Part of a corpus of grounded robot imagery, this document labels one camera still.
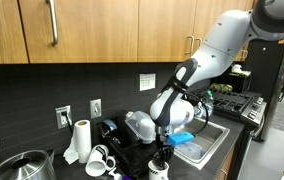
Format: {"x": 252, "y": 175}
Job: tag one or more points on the white paper wall sign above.
{"x": 147, "y": 82}

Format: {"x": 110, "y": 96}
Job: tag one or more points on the black power plug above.
{"x": 65, "y": 116}

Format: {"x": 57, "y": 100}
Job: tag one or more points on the black gas stove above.
{"x": 235, "y": 103}

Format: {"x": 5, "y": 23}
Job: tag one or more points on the wooden cabinet door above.
{"x": 5, "y": 33}
{"x": 162, "y": 30}
{"x": 92, "y": 30}
{"x": 212, "y": 13}

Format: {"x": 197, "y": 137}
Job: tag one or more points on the blue tape roll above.
{"x": 110, "y": 124}

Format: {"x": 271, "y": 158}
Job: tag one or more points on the white countertop item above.
{"x": 237, "y": 69}

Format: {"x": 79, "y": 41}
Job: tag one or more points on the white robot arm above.
{"x": 222, "y": 43}

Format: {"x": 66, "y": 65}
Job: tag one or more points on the white mug with black print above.
{"x": 95, "y": 163}

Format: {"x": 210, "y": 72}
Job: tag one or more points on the grey wall power outlet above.
{"x": 58, "y": 121}

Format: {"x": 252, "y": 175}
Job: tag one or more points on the green patterned item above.
{"x": 221, "y": 87}

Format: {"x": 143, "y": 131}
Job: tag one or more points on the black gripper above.
{"x": 160, "y": 136}

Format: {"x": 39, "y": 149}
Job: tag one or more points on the dark refrigerator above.
{"x": 268, "y": 73}

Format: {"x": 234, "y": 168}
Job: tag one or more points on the clear bottle green cap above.
{"x": 209, "y": 103}

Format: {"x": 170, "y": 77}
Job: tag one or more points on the clear soap pump bottle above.
{"x": 199, "y": 110}

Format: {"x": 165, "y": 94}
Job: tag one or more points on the white paper towel roll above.
{"x": 82, "y": 140}

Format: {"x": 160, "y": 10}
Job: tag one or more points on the purple pump bottle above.
{"x": 114, "y": 174}

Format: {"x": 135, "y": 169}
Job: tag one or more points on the white mug green checker band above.
{"x": 157, "y": 173}

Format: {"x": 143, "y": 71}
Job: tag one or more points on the stainless steel sink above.
{"x": 212, "y": 133}

